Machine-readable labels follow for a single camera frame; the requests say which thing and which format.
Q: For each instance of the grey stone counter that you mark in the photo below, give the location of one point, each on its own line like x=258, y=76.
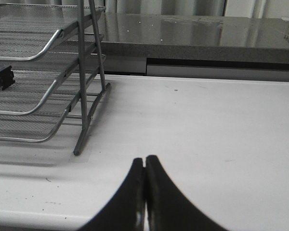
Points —
x=210, y=38

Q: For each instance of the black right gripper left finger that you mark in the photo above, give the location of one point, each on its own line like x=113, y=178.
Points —
x=125, y=210

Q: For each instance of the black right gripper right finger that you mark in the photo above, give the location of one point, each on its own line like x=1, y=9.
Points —
x=168, y=208

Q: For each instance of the red emergency stop button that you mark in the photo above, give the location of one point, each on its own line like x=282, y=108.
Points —
x=6, y=76

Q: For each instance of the mesh tray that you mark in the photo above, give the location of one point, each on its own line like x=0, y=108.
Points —
x=53, y=82
x=28, y=31
x=38, y=126

